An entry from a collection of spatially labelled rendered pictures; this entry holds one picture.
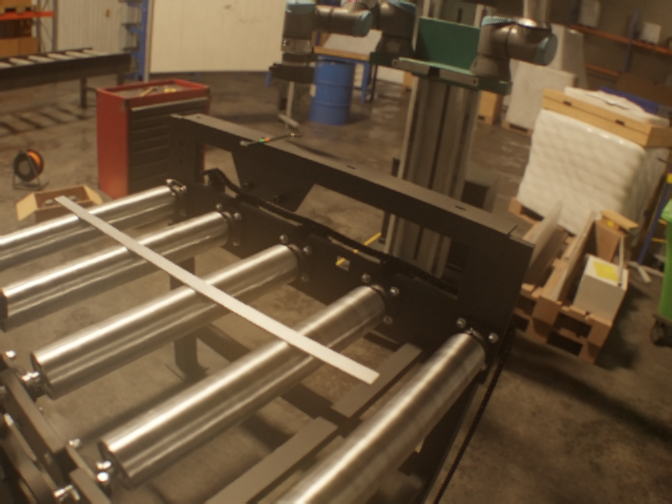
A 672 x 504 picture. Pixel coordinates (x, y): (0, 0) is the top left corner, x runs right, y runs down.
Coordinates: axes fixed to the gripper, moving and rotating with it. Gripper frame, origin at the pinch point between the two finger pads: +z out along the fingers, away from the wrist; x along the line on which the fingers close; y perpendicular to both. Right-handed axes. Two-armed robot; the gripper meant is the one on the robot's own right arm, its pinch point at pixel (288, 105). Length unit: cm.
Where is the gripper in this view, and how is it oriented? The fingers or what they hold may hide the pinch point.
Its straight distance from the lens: 156.2
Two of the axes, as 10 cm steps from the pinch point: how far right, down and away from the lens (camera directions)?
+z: -1.2, 8.9, 4.4
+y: -6.2, 2.8, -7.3
